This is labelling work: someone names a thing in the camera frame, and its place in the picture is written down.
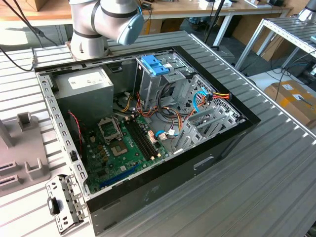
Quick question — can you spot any wooden desk with box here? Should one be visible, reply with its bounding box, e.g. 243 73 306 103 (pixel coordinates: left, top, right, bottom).
0 0 74 22

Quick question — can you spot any black RAM slot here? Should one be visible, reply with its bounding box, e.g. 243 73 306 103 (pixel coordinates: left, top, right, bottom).
133 116 161 157
127 119 155 159
124 120 152 160
130 118 158 158

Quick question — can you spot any long wooden desk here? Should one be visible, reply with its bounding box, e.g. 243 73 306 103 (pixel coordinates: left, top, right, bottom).
144 0 294 46

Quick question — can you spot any CPU socket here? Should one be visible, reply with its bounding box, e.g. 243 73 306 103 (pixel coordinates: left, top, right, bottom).
110 140 129 158

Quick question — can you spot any green motherboard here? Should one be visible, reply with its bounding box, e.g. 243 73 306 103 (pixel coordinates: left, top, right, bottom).
82 115 171 195

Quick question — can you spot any red yellow power wire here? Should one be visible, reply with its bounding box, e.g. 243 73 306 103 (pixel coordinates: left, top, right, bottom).
202 90 232 106

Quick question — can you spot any large brown cardboard sheet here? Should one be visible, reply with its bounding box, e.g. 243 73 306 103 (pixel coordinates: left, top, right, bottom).
232 14 294 62

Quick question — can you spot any black open PC case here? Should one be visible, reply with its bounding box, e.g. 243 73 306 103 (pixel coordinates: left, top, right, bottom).
34 45 262 237

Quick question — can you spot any small cardboard box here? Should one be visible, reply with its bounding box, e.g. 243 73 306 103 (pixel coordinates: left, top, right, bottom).
26 0 49 12

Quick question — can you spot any white plug with blue wire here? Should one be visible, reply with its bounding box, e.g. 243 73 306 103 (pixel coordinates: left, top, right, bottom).
155 129 177 141

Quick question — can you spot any metal slat side table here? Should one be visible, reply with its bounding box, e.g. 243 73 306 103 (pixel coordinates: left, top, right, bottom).
234 16 316 72

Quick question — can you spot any blue data wire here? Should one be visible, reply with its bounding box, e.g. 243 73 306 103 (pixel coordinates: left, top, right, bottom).
192 86 210 115

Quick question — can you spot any blue expansion slot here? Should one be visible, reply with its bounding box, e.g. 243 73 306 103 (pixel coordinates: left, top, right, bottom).
98 164 140 188

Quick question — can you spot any metal socket cover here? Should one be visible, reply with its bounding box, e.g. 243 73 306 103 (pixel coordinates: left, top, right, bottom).
97 117 124 144

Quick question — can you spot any cardboard box with labels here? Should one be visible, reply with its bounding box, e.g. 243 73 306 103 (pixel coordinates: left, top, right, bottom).
264 80 316 129

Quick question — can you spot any black tripod pole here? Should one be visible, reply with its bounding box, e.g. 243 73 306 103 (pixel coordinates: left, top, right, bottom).
203 0 227 50

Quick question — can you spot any metal drive cage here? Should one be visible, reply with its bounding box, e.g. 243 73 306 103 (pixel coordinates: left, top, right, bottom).
135 53 196 111

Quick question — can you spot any orange black wire bundle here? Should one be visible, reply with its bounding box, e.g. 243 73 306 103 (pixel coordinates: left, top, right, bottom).
134 92 196 131

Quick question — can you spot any grey power supply unit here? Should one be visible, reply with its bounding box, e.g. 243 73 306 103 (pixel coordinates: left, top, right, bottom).
53 68 115 124

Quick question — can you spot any light blue drive latch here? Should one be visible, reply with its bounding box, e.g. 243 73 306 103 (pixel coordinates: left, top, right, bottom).
152 64 171 77

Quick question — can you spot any dark blue drive latch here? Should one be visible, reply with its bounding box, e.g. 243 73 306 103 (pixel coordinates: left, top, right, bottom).
141 56 162 75

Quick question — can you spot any metal disk bay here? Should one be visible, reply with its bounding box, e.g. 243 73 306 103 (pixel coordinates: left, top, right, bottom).
172 106 246 155

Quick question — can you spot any metal card retention bracket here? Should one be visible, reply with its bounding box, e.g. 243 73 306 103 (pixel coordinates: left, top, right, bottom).
45 174 88 235

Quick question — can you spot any black camera cable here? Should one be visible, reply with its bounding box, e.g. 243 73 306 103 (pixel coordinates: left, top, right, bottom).
0 0 59 73

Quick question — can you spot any grey parts rack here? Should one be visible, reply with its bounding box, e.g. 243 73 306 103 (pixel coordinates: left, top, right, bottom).
0 111 51 198

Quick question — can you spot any yellow wire with white plug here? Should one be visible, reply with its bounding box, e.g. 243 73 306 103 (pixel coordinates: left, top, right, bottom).
116 91 135 113

